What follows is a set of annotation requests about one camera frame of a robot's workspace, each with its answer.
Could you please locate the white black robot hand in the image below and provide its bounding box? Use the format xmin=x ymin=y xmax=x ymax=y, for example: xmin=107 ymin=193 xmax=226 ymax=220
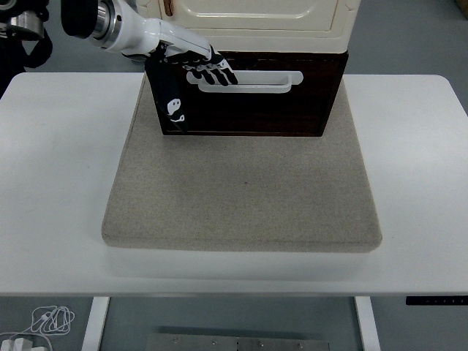
xmin=108 ymin=0 xmax=241 ymax=133

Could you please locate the white drawer handle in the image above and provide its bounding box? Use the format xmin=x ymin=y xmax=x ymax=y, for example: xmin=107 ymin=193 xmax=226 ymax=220
xmin=186 ymin=69 xmax=305 ymax=94

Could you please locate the dark brown wooden drawer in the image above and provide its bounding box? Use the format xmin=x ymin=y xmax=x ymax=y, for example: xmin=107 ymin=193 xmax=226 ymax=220
xmin=151 ymin=53 xmax=344 ymax=99

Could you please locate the cream cabinet door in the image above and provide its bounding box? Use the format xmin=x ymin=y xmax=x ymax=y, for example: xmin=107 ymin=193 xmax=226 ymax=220
xmin=157 ymin=0 xmax=339 ymax=34

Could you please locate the cream cabinet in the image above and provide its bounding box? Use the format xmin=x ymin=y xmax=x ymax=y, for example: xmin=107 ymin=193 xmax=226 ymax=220
xmin=135 ymin=0 xmax=361 ymax=54

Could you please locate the dark brown drawer housing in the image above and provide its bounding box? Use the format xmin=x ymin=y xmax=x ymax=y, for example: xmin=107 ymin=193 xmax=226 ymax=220
xmin=143 ymin=49 xmax=350 ymax=137

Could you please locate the dark background object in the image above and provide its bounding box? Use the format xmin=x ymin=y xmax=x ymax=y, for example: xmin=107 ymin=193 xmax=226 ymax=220
xmin=0 ymin=34 xmax=29 ymax=94

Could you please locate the beige fabric mat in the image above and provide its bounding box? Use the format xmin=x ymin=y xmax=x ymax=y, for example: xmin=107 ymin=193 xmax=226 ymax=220
xmin=100 ymin=72 xmax=384 ymax=254

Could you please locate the white table leg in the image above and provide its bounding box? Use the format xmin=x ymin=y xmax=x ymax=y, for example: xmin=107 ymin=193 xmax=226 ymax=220
xmin=353 ymin=296 xmax=382 ymax=351
xmin=80 ymin=296 xmax=111 ymax=351

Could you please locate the white charger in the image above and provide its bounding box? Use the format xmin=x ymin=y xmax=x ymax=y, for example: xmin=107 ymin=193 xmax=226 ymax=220
xmin=1 ymin=338 xmax=34 ymax=351

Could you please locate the black table control panel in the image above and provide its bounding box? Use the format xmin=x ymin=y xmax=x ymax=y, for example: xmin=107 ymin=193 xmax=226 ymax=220
xmin=405 ymin=295 xmax=468 ymax=306

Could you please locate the white cable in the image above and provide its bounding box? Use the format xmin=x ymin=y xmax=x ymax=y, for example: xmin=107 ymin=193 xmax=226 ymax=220
xmin=0 ymin=305 xmax=76 ymax=351

